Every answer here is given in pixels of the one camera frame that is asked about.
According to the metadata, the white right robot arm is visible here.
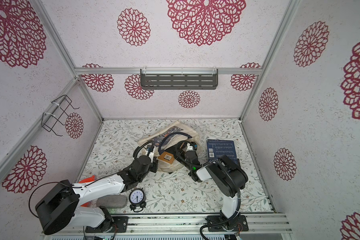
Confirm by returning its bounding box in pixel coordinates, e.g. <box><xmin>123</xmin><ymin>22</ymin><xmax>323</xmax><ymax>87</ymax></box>
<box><xmin>175</xmin><ymin>150</ymin><xmax>249</xmax><ymax>221</ymax></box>

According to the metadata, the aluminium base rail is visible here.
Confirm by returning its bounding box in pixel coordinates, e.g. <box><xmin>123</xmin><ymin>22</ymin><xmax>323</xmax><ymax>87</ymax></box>
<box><xmin>38</xmin><ymin>213</ymin><xmax>295</xmax><ymax>240</ymax></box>

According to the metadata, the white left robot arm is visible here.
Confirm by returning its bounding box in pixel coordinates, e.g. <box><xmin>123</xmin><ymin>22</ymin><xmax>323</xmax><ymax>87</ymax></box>
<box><xmin>35</xmin><ymin>154</ymin><xmax>158</xmax><ymax>235</ymax></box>

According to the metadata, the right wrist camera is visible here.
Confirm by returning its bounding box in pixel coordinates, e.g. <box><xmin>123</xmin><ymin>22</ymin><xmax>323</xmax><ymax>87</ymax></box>
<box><xmin>185</xmin><ymin>142</ymin><xmax>198</xmax><ymax>152</ymax></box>

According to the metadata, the black analog alarm clock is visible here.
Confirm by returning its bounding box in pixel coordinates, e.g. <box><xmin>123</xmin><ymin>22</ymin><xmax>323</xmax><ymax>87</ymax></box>
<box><xmin>129</xmin><ymin>189</ymin><xmax>147</xmax><ymax>213</ymax></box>

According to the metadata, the beige canvas tote bag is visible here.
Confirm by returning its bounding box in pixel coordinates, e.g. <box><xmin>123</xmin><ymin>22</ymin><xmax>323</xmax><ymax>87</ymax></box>
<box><xmin>138</xmin><ymin>121</ymin><xmax>200</xmax><ymax>173</ymax></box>

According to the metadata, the grey sponge block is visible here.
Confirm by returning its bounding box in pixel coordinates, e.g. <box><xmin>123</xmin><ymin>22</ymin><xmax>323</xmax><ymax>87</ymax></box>
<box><xmin>96</xmin><ymin>195</ymin><xmax>128</xmax><ymax>209</ymax></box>

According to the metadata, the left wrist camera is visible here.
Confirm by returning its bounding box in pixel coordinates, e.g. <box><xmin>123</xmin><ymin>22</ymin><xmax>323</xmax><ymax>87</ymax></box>
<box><xmin>146</xmin><ymin>145</ymin><xmax>155</xmax><ymax>163</ymax></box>

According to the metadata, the grey metal wall shelf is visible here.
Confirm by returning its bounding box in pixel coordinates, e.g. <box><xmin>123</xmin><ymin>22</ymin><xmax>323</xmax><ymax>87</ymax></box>
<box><xmin>140</xmin><ymin>69</ymin><xmax>219</xmax><ymax>90</ymax></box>

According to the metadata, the orange spine book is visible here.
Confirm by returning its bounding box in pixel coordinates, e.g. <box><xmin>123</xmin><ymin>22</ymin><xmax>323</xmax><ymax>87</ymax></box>
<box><xmin>158</xmin><ymin>151</ymin><xmax>175</xmax><ymax>165</ymax></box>

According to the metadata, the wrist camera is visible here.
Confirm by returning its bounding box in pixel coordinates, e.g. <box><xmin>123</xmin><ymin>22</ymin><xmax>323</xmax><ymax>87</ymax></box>
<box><xmin>146</xmin><ymin>145</ymin><xmax>155</xmax><ymax>163</ymax></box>
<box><xmin>185</xmin><ymin>142</ymin><xmax>198</xmax><ymax>152</ymax></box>

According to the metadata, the black wire wall rack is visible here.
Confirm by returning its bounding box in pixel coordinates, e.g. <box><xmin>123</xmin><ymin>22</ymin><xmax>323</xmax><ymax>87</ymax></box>
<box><xmin>41</xmin><ymin>95</ymin><xmax>79</xmax><ymax>137</ymax></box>

